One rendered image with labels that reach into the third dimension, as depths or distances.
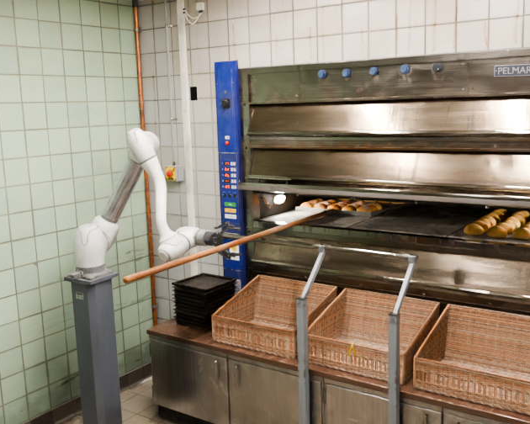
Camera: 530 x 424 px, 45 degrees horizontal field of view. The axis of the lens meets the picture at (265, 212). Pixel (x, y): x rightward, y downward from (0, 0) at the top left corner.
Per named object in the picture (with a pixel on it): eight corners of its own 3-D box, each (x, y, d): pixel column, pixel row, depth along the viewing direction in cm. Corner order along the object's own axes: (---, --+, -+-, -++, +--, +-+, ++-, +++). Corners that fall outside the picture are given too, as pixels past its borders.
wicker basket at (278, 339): (259, 316, 398) (257, 273, 393) (340, 331, 366) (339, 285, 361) (210, 341, 358) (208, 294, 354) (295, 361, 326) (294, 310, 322)
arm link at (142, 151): (156, 154, 333) (161, 152, 346) (139, 124, 331) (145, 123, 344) (135, 166, 334) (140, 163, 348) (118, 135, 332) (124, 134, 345)
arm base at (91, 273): (60, 278, 341) (60, 268, 340) (92, 268, 359) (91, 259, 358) (84, 283, 331) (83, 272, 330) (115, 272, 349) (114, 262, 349)
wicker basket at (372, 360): (345, 333, 364) (344, 286, 359) (441, 352, 332) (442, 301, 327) (300, 362, 325) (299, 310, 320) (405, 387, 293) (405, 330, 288)
